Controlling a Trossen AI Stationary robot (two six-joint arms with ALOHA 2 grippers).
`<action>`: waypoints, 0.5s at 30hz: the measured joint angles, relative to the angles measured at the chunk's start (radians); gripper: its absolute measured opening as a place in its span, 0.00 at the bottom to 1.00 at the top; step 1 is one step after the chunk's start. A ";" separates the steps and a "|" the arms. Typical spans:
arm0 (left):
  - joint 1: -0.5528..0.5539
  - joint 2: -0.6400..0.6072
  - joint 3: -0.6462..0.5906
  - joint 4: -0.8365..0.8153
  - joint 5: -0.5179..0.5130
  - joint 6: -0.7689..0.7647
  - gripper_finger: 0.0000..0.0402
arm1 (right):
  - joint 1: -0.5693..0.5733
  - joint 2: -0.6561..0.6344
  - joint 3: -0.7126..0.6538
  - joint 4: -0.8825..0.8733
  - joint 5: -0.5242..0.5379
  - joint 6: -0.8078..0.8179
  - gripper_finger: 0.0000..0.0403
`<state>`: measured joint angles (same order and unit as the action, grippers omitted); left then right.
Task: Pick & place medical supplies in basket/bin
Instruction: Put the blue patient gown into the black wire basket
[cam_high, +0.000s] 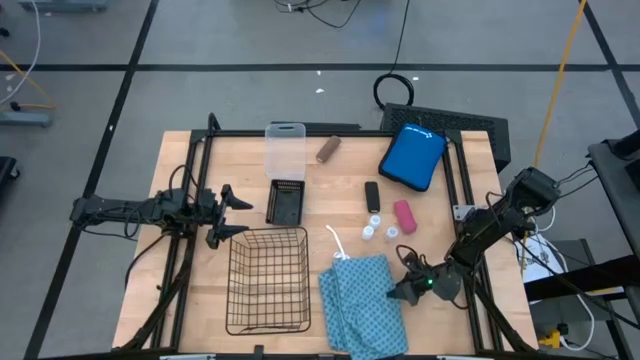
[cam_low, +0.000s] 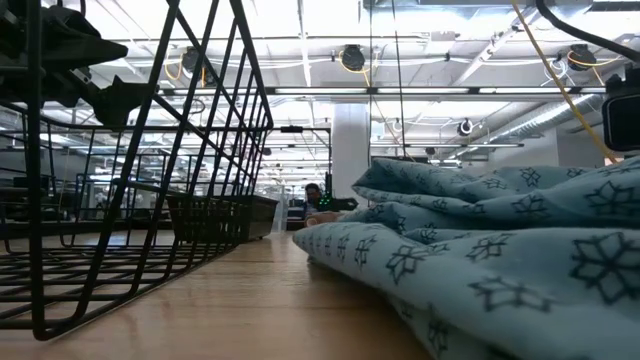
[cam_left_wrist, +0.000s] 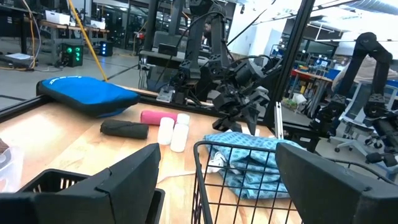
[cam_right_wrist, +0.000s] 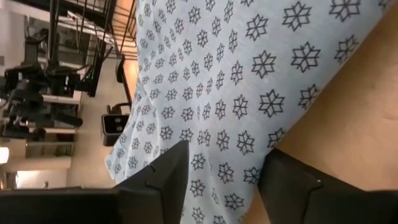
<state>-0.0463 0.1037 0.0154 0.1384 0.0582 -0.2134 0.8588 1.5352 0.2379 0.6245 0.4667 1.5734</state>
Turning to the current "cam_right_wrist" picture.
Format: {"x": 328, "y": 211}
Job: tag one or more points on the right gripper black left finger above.
{"x": 149, "y": 199}

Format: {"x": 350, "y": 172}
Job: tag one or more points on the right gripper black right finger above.
{"x": 295, "y": 199}

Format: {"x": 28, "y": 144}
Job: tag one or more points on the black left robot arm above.
{"x": 28, "y": 96}

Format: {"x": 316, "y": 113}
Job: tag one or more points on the light blue snowflake-print gown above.
{"x": 217, "y": 93}

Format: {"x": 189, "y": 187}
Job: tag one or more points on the black two-lens camera box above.
{"x": 113, "y": 127}

